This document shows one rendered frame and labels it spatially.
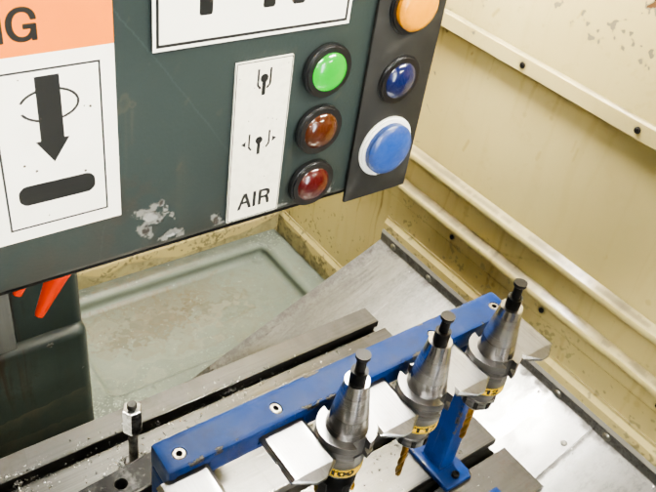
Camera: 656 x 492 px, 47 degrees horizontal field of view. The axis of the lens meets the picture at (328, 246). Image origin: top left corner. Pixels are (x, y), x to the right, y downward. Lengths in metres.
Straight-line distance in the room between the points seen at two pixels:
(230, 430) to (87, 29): 0.53
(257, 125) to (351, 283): 1.24
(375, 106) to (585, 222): 0.89
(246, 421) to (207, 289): 1.11
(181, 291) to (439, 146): 0.75
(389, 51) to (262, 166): 0.09
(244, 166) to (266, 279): 1.54
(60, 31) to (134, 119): 0.05
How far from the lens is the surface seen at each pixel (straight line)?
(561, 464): 1.38
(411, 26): 0.38
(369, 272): 1.59
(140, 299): 1.83
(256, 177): 0.37
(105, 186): 0.33
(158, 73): 0.32
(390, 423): 0.80
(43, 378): 1.40
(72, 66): 0.30
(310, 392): 0.80
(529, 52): 1.26
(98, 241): 0.35
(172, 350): 1.71
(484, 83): 1.34
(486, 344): 0.88
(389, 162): 0.42
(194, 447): 0.75
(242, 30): 0.33
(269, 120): 0.36
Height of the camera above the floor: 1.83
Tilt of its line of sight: 38 degrees down
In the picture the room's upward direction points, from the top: 10 degrees clockwise
